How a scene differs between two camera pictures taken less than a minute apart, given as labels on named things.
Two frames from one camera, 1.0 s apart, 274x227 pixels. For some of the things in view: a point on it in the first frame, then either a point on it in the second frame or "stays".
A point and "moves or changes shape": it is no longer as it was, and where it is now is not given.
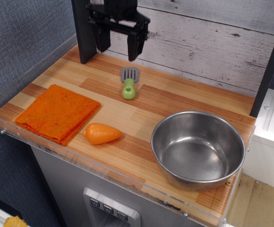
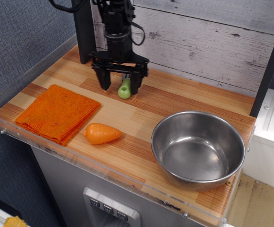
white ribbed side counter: x=267 y=161 stays
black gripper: x=121 y=16 to x=120 y=57
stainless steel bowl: x=196 y=151 stays
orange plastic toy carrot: x=98 y=134 stays
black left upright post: x=86 y=35 stays
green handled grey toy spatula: x=129 y=75 moves or changes shape
